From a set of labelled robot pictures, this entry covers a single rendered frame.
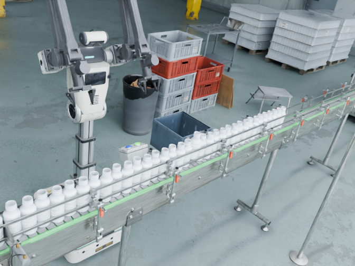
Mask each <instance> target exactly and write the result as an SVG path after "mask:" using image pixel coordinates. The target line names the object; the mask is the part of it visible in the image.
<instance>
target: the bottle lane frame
mask: <svg viewBox="0 0 355 266"><path fill-rule="evenodd" d="M350 100H352V102H351V101H350V102H349V103H348V105H346V107H345V109H344V111H343V114H342V116H344V115H346V114H348V113H350V112H352V111H353V108H354V106H353V105H354V104H355V97H354V98H352V99H350ZM344 104H345V102H343V103H341V104H338V105H336V106H334V107H332V108H330V109H331V110H332V111H330V110H329V112H328V114H325V117H324V119H323V124H322V126H324V125H326V124H328V123H330V122H332V121H334V120H336V119H338V117H339V115H340V112H341V111H342V109H343V106H344ZM339 107H340V109H339V111H340V112H339V111H338V108H339ZM337 111H338V113H337ZM324 112H325V110H324V111H322V112H320V113H317V114H315V115H313V116H310V117H308V118H306V119H305V120H307V122H304V123H303V125H302V126H300V129H299V131H298V136H297V138H296V139H298V138H300V137H302V136H304V135H306V134H308V133H310V132H312V131H314V130H316V129H318V128H317V127H318V126H319V123H320V122H319V121H321V119H322V117H323V114H324ZM336 113H337V115H338V116H337V115H336ZM318 117H319V119H318V121H317V118H318ZM316 121H317V123H316ZM299 123H300V121H299V122H297V123H294V124H292V125H290V126H287V127H285V128H283V129H280V130H278V131H276V132H274V134H276V136H274V135H273V137H272V139H271V140H270V139H269V142H268V145H267V151H266V154H268V153H270V152H272V151H274V150H276V149H278V148H280V146H281V143H282V141H283V140H284V139H286V138H287V137H289V140H288V143H290V142H292V138H291V137H293V138H294V133H296V131H297V128H298V125H299ZM315 123H316V124H315ZM316 125H318V126H316ZM322 126H321V127H322ZM293 128H294V130H293V132H294V133H292V129H293ZM291 133H292V135H291V137H290V134H291ZM267 138H268V135H266V136H265V137H262V138H260V139H257V140H254V141H253V142H250V143H248V144H246V145H244V146H241V147H239V148H237V149H234V150H233V151H234V152H236V154H234V153H233V154H232V157H231V158H229V161H228V165H227V169H228V170H227V171H226V174H228V173H230V172H232V171H234V170H236V169H238V168H240V167H242V166H244V165H246V164H248V163H250V162H252V161H254V160H256V159H258V158H260V157H261V153H263V148H261V149H260V152H261V153H260V152H259V148H260V147H261V146H260V144H261V142H263V144H262V147H265V144H266V141H267ZM227 154H228V153H225V154H223V155H221V156H219V157H215V158H214V159H211V160H209V161H207V162H205V163H202V164H200V165H199V164H198V165H197V166H195V167H193V168H189V169H188V170H184V172H181V173H179V174H180V175H181V176H182V177H183V178H182V179H181V178H179V181H178V182H177V183H175V189H174V193H175V197H174V200H176V199H178V198H180V197H182V196H184V195H186V194H188V193H190V192H192V191H194V190H196V189H198V188H200V187H202V186H204V185H206V184H208V183H210V182H212V181H214V180H216V179H218V178H220V177H221V174H222V173H221V172H220V171H219V166H221V165H220V162H221V160H223V162H222V166H225V162H226V158H227ZM266 154H265V155H266ZM173 178H174V177H173V176H172V177H169V178H168V179H164V180H163V181H161V182H160V181H159V183H156V184H154V183H153V185H152V186H148V187H147V188H145V189H142V190H140V191H138V192H137V191H136V192H135V193H133V194H129V195H128V196H126V197H124V196H123V198H121V199H119V200H118V199H116V200H117V201H115V202H112V203H111V202H110V204H108V205H106V206H105V207H104V208H105V209H106V210H107V212H106V213H105V212H104V215H103V217H102V218H101V225H100V227H102V228H103V232H102V236H104V235H106V234H108V233H110V232H112V231H114V230H116V229H118V228H120V227H122V226H124V225H126V223H127V216H128V214H129V213H130V212H132V211H134V210H136V209H138V208H140V207H141V208H143V216H144V215H146V214H148V213H150V212H152V211H154V210H156V209H158V208H160V207H162V206H164V205H166V204H168V200H169V198H168V197H167V195H166V191H167V190H169V189H167V186H168V184H169V183H171V185H170V190H171V189H172V184H173ZM96 216H98V211H97V210H94V211H92V212H89V211H88V213H87V214H85V215H81V214H80V217H78V218H76V219H73V218H72V220H71V221H68V222H65V221H63V222H64V224H62V225H59V226H56V225H55V228H53V229H50V230H48V229H47V228H46V232H43V233H41V234H39V233H38V232H37V235H36V236H34V237H32V238H29V237H28V236H27V238H28V239H27V240H25V241H23V242H21V245H22V248H23V250H24V251H25V253H26V254H27V256H28V257H29V259H30V260H31V262H30V264H28V265H27V266H44V265H46V264H48V263H50V262H52V261H54V260H56V259H58V258H60V257H62V256H64V255H66V254H68V253H70V252H72V251H74V250H76V249H78V248H80V247H82V246H84V245H86V244H88V243H90V242H92V241H94V240H95V236H96V232H95V230H94V224H96V223H95V222H94V221H95V217H96ZM9 258H10V246H9V245H7V249H5V250H2V251H0V261H3V260H5V259H7V262H8V261H9Z"/></svg>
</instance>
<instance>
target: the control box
mask: <svg viewBox="0 0 355 266"><path fill-rule="evenodd" d="M147 152H148V144H145V143H141V142H140V144H139V145H135V144H131V147H129V148H126V147H122V148H119V156H120V160H121V161H123V162H125V161H126V160H129V161H131V162H133V158H134V157H135V156H138V157H140V158H141V159H142V158H143V157H144V154H147Z"/></svg>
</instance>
